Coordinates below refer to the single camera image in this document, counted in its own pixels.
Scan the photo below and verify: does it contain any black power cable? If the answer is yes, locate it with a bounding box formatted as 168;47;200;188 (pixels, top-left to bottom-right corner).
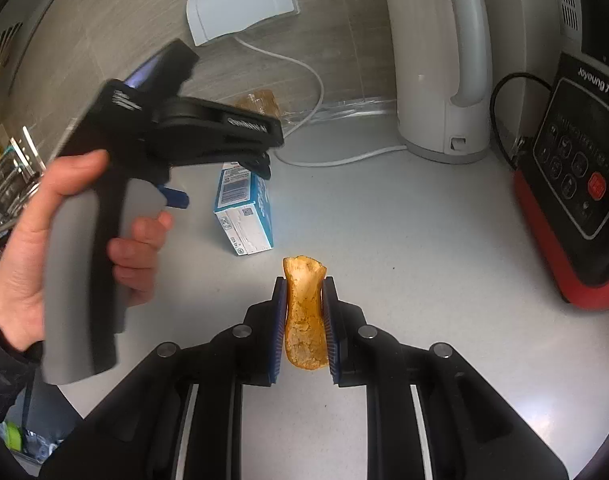
489;74;555;171

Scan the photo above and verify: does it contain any blue and white carton box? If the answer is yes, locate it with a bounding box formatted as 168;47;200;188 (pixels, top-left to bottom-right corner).
213;162;275;257

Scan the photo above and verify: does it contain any white vent grille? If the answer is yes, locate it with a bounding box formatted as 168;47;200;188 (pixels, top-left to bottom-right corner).
0;21;25;83

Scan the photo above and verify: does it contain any white electric kettle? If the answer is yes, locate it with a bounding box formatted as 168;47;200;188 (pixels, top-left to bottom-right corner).
381;0;492;165

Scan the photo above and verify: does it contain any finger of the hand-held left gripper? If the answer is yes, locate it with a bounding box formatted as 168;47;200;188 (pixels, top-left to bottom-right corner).
170;151;274;181
152;97;285;153

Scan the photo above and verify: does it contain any orange peel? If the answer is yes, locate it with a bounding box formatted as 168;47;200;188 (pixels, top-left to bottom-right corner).
283;255;330;371

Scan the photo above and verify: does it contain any white wall socket cover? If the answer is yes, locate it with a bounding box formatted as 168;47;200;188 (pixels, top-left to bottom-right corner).
186;0;301;47

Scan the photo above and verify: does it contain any white power cable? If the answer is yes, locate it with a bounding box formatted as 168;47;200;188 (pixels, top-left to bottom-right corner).
233;35;410;168

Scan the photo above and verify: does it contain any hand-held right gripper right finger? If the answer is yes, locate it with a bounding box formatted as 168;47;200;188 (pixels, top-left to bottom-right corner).
321;276;570;480

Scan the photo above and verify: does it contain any amber glass mug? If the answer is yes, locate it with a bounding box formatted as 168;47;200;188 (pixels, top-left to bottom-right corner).
234;89;285;123

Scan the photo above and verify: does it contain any metal dish rack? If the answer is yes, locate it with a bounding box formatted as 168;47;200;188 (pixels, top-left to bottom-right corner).
0;125;41;221

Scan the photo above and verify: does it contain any person's left hand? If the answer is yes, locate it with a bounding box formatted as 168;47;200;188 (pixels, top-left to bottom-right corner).
0;151;174;352

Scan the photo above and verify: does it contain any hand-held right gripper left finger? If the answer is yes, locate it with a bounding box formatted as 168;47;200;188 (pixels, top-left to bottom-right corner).
84;277;290;480

